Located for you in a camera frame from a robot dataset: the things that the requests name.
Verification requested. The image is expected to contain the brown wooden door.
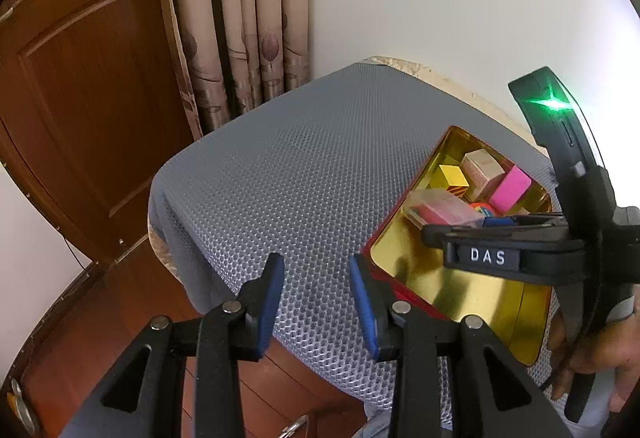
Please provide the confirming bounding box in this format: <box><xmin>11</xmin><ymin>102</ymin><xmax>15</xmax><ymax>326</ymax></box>
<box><xmin>0</xmin><ymin>0</ymin><xmax>206</xmax><ymax>269</ymax></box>

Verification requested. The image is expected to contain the thin black wall cable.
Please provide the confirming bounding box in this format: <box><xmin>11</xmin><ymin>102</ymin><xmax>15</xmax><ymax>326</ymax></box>
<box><xmin>58</xmin><ymin>227</ymin><xmax>89</xmax><ymax>275</ymax></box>

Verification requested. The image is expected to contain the round metal floor object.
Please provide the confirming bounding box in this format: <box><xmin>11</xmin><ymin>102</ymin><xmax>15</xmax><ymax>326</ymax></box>
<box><xmin>5</xmin><ymin>378</ymin><xmax>38</xmax><ymax>426</ymax></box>

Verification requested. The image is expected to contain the yellow striped cube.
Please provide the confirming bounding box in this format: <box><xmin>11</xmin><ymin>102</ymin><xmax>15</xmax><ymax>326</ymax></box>
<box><xmin>424</xmin><ymin>163</ymin><xmax>471</xmax><ymax>201</ymax></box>

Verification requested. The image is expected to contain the pink eraser block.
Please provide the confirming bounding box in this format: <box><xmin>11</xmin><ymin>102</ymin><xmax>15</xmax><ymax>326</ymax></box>
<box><xmin>487</xmin><ymin>166</ymin><xmax>532</xmax><ymax>214</ymax></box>

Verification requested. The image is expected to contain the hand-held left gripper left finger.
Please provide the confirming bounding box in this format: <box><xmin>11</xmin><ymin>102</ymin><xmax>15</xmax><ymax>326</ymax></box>
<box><xmin>60</xmin><ymin>252</ymin><xmax>286</xmax><ymax>438</ymax></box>

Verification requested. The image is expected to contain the beige leaf-print curtain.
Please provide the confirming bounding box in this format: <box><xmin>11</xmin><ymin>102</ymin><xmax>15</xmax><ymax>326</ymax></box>
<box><xmin>155</xmin><ymin>0</ymin><xmax>313</xmax><ymax>139</ymax></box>

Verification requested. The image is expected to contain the beige wooden block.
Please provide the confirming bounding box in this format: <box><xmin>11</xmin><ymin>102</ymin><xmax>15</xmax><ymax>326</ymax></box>
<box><xmin>460</xmin><ymin>149</ymin><xmax>505</xmax><ymax>199</ymax></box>

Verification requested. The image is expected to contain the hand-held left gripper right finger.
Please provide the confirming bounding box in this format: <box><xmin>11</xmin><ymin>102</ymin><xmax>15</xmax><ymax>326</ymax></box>
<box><xmin>348</xmin><ymin>254</ymin><xmax>573</xmax><ymax>438</ymax></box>

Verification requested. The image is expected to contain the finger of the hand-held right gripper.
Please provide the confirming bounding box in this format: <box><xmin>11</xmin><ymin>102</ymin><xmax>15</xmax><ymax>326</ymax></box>
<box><xmin>421</xmin><ymin>223</ymin><xmax>587</xmax><ymax>288</ymax></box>
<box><xmin>481</xmin><ymin>212</ymin><xmax>571</xmax><ymax>231</ymax></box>

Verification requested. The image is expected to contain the person's right hand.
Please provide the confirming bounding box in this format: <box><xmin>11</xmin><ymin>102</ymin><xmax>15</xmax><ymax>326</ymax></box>
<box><xmin>547</xmin><ymin>298</ymin><xmax>640</xmax><ymax>411</ymax></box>

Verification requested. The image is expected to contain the red tin box gold inside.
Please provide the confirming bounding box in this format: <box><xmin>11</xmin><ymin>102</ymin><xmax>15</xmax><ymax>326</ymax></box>
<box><xmin>361</xmin><ymin>125</ymin><xmax>556</xmax><ymax>366</ymax></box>

